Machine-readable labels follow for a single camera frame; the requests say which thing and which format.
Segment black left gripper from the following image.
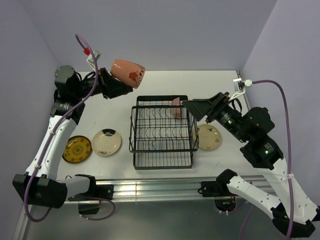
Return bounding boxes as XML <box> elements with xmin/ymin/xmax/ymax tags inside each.
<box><xmin>73</xmin><ymin>67</ymin><xmax>133</xmax><ymax>99</ymax></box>

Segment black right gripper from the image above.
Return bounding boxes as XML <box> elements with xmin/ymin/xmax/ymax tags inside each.
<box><xmin>180</xmin><ymin>90</ymin><xmax>248</xmax><ymax>141</ymax></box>

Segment pink floral mug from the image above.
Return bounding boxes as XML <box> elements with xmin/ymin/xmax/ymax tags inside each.
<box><xmin>110</xmin><ymin>59</ymin><xmax>146</xmax><ymax>89</ymax></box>

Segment cream plate small motifs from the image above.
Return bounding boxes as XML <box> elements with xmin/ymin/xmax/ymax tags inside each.
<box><xmin>192</xmin><ymin>124</ymin><xmax>222</xmax><ymax>151</ymax></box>

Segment cream plate green brushstroke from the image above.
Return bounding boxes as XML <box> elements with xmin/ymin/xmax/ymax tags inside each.
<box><xmin>92</xmin><ymin>128</ymin><xmax>122</xmax><ymax>157</ymax></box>

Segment yellow patterned plate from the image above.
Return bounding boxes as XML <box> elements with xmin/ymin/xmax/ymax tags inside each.
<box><xmin>62</xmin><ymin>135</ymin><xmax>93</xmax><ymax>164</ymax></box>

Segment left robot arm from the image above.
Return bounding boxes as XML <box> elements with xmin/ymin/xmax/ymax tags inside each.
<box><xmin>12</xmin><ymin>59</ymin><xmax>145</xmax><ymax>209</ymax></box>

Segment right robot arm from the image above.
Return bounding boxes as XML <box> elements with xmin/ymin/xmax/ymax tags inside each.
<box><xmin>182</xmin><ymin>92</ymin><xmax>320</xmax><ymax>238</ymax></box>

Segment pink floral small bowl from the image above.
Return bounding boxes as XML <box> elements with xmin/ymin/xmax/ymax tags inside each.
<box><xmin>170</xmin><ymin>97</ymin><xmax>182</xmax><ymax>119</ymax></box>

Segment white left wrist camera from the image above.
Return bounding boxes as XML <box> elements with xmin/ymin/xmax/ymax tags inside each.
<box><xmin>86</xmin><ymin>50</ymin><xmax>101</xmax><ymax>64</ymax></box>

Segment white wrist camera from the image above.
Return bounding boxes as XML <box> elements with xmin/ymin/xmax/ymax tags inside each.
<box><xmin>86</xmin><ymin>50</ymin><xmax>101</xmax><ymax>64</ymax></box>
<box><xmin>233</xmin><ymin>77</ymin><xmax>253</xmax><ymax>93</ymax></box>

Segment black wire dish rack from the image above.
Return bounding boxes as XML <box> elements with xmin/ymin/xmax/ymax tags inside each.
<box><xmin>129</xmin><ymin>95</ymin><xmax>199</xmax><ymax>170</ymax></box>

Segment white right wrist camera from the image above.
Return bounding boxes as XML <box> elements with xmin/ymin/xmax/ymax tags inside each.
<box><xmin>233</xmin><ymin>77</ymin><xmax>253</xmax><ymax>93</ymax></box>

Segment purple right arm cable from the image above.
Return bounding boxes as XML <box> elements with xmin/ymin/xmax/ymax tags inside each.
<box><xmin>238</xmin><ymin>79</ymin><xmax>295</xmax><ymax>240</ymax></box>

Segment aluminium mounting rail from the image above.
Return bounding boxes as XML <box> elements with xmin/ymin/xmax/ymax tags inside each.
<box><xmin>96</xmin><ymin>177</ymin><xmax>215</xmax><ymax>203</ymax></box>

